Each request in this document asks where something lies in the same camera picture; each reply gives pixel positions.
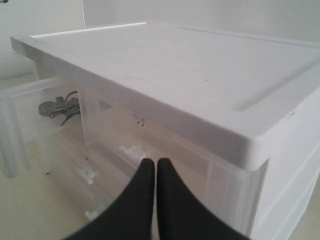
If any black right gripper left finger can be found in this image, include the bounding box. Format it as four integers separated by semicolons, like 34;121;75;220
66;159;155;240

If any clear drawer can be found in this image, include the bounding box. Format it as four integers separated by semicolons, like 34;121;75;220
61;183;113;223
0;77;82;178
79;89;264;237
50;133;137;205

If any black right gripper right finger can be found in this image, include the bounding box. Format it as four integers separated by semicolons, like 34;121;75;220
156;158;247;240

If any clear bottom drawer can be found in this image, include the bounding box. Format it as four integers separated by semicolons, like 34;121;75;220
61;183;113;223

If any key bunch with blue fob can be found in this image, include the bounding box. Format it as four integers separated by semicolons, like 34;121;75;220
38;90;81;127

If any white plastic drawer cabinet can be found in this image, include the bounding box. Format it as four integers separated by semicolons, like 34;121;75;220
11;21;320;240

